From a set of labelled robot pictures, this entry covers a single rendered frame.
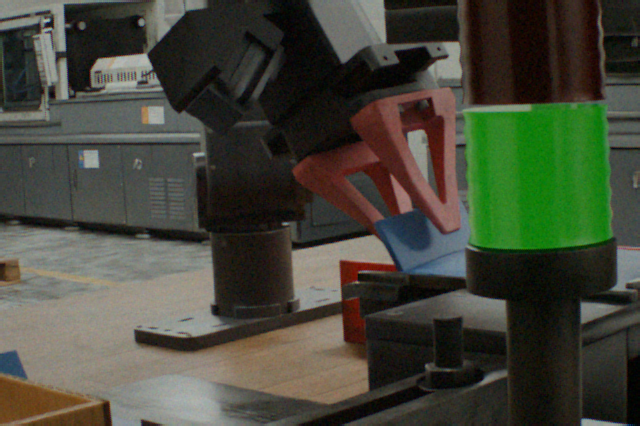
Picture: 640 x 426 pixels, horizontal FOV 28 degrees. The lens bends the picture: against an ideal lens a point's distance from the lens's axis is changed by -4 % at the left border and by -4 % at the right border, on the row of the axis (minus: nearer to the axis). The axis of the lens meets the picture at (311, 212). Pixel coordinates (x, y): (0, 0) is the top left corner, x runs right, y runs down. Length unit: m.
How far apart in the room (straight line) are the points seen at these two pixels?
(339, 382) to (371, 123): 0.21
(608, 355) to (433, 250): 0.16
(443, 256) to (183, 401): 0.16
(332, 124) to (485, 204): 0.38
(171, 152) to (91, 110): 0.98
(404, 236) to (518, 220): 0.37
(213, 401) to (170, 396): 0.03
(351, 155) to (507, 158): 0.42
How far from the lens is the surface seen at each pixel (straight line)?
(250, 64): 0.66
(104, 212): 9.13
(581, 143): 0.32
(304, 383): 0.82
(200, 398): 0.72
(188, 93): 0.66
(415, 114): 0.70
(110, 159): 8.99
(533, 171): 0.31
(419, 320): 0.57
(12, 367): 0.73
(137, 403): 0.72
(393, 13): 0.59
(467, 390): 0.49
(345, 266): 0.92
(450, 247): 0.71
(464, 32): 0.32
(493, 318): 0.56
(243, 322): 0.98
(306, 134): 0.71
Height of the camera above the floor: 1.10
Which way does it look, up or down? 7 degrees down
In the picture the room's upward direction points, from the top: 3 degrees counter-clockwise
